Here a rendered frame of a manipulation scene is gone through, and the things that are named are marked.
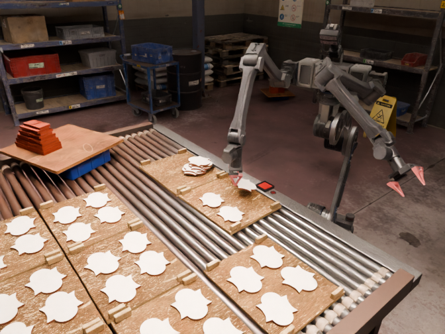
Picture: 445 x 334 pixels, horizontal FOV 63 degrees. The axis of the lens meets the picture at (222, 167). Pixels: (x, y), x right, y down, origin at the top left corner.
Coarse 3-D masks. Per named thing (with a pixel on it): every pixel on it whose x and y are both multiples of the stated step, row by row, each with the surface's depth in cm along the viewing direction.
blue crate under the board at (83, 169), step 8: (104, 152) 220; (88, 160) 211; (96, 160) 216; (104, 160) 222; (40, 168) 215; (72, 168) 202; (80, 168) 207; (88, 168) 212; (64, 176) 206; (72, 176) 203
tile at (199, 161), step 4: (200, 156) 217; (192, 160) 212; (196, 160) 212; (200, 160) 212; (204, 160) 212; (208, 160) 213; (192, 164) 209; (196, 164) 208; (200, 164) 208; (204, 164) 208; (208, 164) 209
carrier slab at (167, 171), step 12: (168, 156) 230; (180, 156) 231; (192, 156) 231; (144, 168) 216; (156, 168) 216; (168, 168) 216; (180, 168) 216; (216, 168) 217; (156, 180) 205; (168, 180) 204; (180, 180) 204; (192, 180) 204; (204, 180) 204
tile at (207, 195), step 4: (204, 196) 188; (208, 196) 188; (212, 196) 188; (216, 196) 188; (200, 200) 186; (204, 200) 184; (208, 200) 184; (212, 200) 184; (216, 200) 185; (220, 200) 185; (204, 204) 181; (208, 204) 181; (212, 204) 181; (216, 204) 181; (220, 204) 181
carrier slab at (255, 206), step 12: (216, 180) 205; (228, 180) 205; (192, 192) 193; (204, 192) 193; (216, 192) 193; (228, 192) 194; (240, 192) 194; (252, 192) 194; (192, 204) 183; (228, 204) 183; (240, 204) 184; (252, 204) 184; (264, 204) 184; (204, 216) 176; (216, 216) 174; (252, 216) 175; (264, 216) 177; (228, 228) 166; (240, 228) 167
